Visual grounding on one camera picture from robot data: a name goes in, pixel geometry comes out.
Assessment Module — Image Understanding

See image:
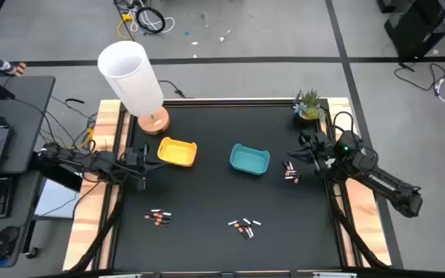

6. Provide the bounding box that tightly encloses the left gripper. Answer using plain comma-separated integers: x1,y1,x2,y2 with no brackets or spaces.
124,144,168,177

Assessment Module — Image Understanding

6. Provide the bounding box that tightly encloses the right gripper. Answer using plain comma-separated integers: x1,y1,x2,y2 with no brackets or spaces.
288,131,334,167

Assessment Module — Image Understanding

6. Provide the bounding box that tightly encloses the yellow plastic bin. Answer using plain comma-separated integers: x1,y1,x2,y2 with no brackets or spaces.
157,136,199,168

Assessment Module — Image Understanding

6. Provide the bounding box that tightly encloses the teal plastic bin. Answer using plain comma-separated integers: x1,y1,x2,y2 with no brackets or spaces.
229,143,271,176

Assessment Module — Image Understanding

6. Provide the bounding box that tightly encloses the potted succulent plant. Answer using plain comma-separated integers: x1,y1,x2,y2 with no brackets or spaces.
292,87,327,122

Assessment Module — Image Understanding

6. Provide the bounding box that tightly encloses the wooden table side board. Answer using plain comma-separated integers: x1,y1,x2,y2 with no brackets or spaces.
321,96,393,268
62,99,133,272

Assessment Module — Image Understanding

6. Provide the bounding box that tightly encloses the black desk foot bar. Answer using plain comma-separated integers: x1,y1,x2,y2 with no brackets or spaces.
39,165,84,193

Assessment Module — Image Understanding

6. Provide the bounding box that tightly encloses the white lamp with wooden base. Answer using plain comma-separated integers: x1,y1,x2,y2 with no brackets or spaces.
97,40,172,136

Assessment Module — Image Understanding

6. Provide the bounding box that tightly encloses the black desk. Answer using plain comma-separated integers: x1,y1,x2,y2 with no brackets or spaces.
0,75,56,270

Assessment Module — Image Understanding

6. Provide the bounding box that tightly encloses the black computer tower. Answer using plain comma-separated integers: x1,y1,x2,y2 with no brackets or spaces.
383,0,445,59

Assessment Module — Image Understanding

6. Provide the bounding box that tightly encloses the black lamp power cord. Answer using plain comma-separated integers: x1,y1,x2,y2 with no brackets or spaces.
158,80,187,99

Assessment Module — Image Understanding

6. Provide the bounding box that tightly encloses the black cable conduit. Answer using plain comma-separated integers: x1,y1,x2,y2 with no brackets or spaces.
69,192,123,273
328,185,388,270

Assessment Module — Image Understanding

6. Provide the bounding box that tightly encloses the black floor cable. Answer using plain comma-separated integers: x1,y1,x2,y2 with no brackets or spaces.
393,61,445,93

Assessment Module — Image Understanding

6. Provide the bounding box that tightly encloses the white floor cable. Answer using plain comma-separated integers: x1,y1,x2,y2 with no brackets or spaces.
128,11,176,35

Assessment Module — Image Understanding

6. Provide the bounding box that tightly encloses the black coiled cable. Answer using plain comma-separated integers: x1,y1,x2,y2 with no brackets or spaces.
134,6,167,36

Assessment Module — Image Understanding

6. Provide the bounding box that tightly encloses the yellow floor cable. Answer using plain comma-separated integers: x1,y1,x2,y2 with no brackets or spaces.
116,13,135,41

